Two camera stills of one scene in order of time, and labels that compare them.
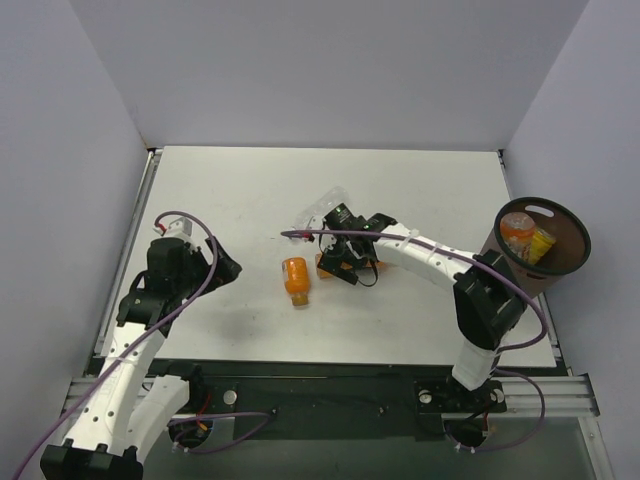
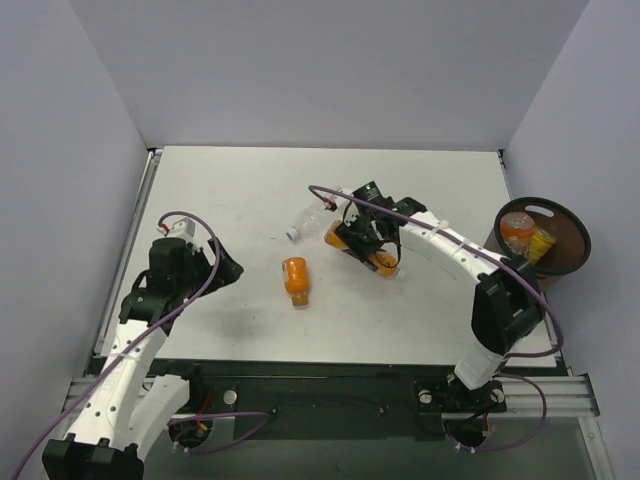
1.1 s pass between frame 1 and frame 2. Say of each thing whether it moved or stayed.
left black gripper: stayed
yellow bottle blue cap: stayed
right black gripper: moved
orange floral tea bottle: stayed
